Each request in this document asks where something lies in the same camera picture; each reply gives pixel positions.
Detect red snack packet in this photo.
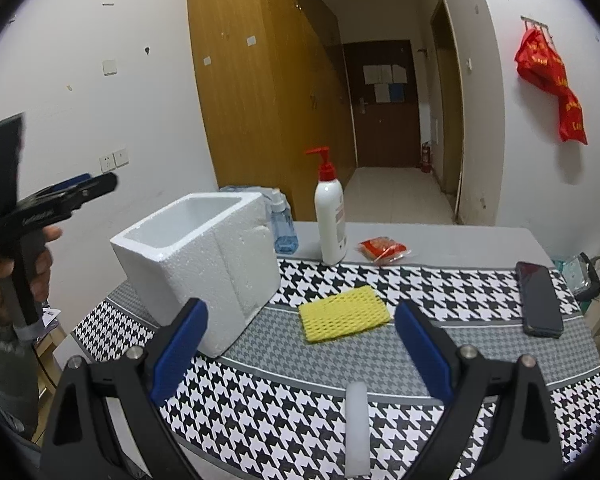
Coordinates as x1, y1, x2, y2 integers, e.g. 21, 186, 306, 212
357, 235, 413, 266

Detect white foam box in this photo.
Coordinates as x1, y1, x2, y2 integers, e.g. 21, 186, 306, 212
110, 191, 282, 358

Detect yellow foam net sleeve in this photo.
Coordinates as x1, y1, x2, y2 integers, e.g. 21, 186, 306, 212
298, 285, 392, 345

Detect blue spray bottle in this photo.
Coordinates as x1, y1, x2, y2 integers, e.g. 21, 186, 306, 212
267, 188, 299, 254

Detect dark brown entry door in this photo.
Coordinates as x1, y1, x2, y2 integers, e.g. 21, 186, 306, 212
342, 40, 421, 168

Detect teal bag black handle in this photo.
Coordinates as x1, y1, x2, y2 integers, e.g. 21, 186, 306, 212
552, 252, 600, 303

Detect black smartphone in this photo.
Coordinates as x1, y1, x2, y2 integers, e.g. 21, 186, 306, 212
515, 260, 565, 338

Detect white translucent strip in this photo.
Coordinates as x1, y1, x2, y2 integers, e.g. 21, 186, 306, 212
346, 381, 370, 478

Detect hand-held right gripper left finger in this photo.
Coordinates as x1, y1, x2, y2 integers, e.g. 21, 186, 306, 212
40, 297, 211, 480

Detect person's left hand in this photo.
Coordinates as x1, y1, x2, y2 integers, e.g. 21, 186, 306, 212
0, 226, 64, 324

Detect white red pump lotion bottle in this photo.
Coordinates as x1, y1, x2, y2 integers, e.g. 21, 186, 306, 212
305, 146, 348, 266

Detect red printed hanging bag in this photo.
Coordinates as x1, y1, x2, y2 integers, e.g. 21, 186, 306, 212
514, 27, 588, 145

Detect brown side door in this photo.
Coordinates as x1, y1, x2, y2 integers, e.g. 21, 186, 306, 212
430, 0, 466, 211

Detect person's left forearm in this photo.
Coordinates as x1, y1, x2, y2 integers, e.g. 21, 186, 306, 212
0, 300, 45, 443

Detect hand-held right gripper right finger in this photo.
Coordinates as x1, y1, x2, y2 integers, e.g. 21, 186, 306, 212
394, 300, 566, 480

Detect wooden wardrobe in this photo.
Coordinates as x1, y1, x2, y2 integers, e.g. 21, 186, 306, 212
186, 0, 357, 221

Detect houndstooth tablecloth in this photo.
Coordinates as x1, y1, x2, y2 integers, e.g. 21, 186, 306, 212
70, 255, 600, 480

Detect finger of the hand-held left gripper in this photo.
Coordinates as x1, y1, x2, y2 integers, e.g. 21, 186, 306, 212
47, 173, 94, 197
40, 172, 119, 222

